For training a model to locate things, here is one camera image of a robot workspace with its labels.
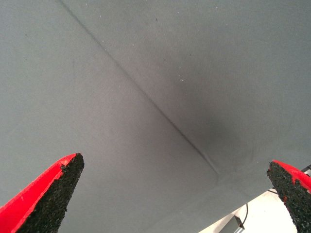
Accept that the grey metal floor bracket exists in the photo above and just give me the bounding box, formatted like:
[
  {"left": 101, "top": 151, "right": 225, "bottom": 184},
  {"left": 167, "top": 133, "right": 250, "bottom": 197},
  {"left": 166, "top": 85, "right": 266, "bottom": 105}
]
[{"left": 233, "top": 215, "right": 245, "bottom": 230}]

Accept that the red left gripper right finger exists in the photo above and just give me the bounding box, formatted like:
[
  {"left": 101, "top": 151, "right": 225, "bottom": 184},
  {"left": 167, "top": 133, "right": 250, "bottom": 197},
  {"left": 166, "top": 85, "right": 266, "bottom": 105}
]
[{"left": 266, "top": 159, "right": 311, "bottom": 233}]

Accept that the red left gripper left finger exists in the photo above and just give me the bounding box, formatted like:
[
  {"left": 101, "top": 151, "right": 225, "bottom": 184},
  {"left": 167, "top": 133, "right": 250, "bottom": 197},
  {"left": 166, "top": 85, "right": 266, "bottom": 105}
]
[{"left": 0, "top": 152, "right": 86, "bottom": 233}]

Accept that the dark grey table cloth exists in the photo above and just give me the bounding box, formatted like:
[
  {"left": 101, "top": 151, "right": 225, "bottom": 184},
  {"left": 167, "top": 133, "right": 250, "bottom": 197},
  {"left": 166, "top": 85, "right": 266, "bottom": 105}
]
[{"left": 0, "top": 0, "right": 311, "bottom": 233}]

